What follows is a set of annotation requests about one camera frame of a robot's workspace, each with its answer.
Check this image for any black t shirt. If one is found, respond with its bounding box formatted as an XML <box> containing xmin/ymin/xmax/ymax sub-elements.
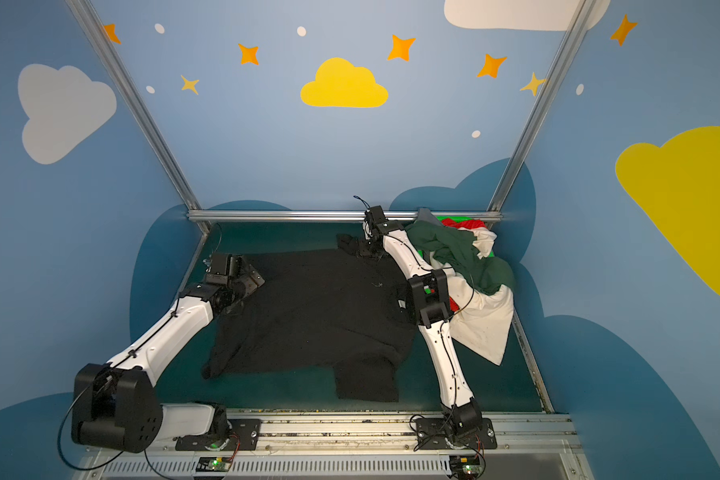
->
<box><xmin>201</xmin><ymin>248</ymin><xmax>417</xmax><ymax>402</ymax></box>

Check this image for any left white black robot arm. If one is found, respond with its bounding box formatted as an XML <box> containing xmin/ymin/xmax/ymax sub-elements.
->
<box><xmin>70</xmin><ymin>253</ymin><xmax>264</xmax><ymax>453</ymax></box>

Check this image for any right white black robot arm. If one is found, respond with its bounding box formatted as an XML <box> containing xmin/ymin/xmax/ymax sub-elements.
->
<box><xmin>363</xmin><ymin>207</ymin><xmax>483</xmax><ymax>445</ymax></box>

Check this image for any grey t shirt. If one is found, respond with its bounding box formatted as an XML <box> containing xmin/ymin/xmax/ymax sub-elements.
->
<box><xmin>416</xmin><ymin>207</ymin><xmax>442</xmax><ymax>226</ymax></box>

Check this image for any bright green plastic basket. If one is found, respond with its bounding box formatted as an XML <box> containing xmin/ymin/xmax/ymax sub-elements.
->
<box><xmin>435</xmin><ymin>215</ymin><xmax>497</xmax><ymax>258</ymax></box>

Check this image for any dark green t shirt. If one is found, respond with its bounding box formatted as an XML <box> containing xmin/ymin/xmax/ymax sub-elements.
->
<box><xmin>405</xmin><ymin>221</ymin><xmax>516</xmax><ymax>295</ymax></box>

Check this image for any white t shirt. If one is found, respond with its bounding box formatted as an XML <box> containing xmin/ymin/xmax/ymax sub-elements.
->
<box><xmin>428</xmin><ymin>226</ymin><xmax>515</xmax><ymax>367</ymax></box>

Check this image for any left green circuit board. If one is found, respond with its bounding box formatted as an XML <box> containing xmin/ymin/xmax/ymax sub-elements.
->
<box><xmin>195</xmin><ymin>456</ymin><xmax>234</xmax><ymax>474</ymax></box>

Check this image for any green circuit board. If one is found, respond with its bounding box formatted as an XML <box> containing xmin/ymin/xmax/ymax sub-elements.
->
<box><xmin>195</xmin><ymin>456</ymin><xmax>234</xmax><ymax>474</ymax></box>
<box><xmin>449</xmin><ymin>455</ymin><xmax>484</xmax><ymax>480</ymax></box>

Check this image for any right green circuit board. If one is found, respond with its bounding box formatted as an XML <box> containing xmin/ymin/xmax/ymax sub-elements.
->
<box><xmin>449</xmin><ymin>455</ymin><xmax>484</xmax><ymax>480</ymax></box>

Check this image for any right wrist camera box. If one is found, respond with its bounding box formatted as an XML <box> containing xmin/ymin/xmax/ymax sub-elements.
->
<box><xmin>364</xmin><ymin>206</ymin><xmax>387</xmax><ymax>228</ymax></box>

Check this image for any left side floor rail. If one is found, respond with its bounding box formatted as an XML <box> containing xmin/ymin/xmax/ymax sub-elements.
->
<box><xmin>176</xmin><ymin>222</ymin><xmax>210</xmax><ymax>295</ymax></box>

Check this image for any floor rail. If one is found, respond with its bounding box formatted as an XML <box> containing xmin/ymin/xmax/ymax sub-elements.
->
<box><xmin>512</xmin><ymin>313</ymin><xmax>555</xmax><ymax>414</ymax></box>
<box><xmin>176</xmin><ymin>222</ymin><xmax>210</xmax><ymax>295</ymax></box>

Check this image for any rear horizontal aluminium rail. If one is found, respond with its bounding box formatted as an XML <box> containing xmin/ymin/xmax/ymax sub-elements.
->
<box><xmin>187</xmin><ymin>210</ymin><xmax>502</xmax><ymax>223</ymax></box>

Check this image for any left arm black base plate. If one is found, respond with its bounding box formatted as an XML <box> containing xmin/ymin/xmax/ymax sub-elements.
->
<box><xmin>175</xmin><ymin>418</ymin><xmax>262</xmax><ymax>453</ymax></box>

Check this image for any left rear aluminium post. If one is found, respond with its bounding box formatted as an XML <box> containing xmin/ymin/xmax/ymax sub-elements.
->
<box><xmin>65</xmin><ymin>0</ymin><xmax>201</xmax><ymax>210</ymax></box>

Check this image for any aluminium post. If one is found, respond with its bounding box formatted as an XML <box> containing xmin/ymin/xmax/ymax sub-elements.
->
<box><xmin>65</xmin><ymin>0</ymin><xmax>201</xmax><ymax>210</ymax></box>
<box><xmin>487</xmin><ymin>0</ymin><xmax>598</xmax><ymax>217</ymax></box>

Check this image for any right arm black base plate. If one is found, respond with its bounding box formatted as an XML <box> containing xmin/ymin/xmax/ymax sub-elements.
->
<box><xmin>409</xmin><ymin>415</ymin><xmax>498</xmax><ymax>451</ymax></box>

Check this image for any right side floor rail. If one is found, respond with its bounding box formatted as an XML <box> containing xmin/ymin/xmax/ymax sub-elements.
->
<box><xmin>512</xmin><ymin>313</ymin><xmax>555</xmax><ymax>414</ymax></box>

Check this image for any front aluminium rail bed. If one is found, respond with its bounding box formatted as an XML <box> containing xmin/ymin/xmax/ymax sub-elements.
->
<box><xmin>72</xmin><ymin>410</ymin><xmax>594</xmax><ymax>479</ymax></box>

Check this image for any right rear aluminium post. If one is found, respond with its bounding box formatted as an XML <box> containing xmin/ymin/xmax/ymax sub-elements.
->
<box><xmin>487</xmin><ymin>0</ymin><xmax>598</xmax><ymax>217</ymax></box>

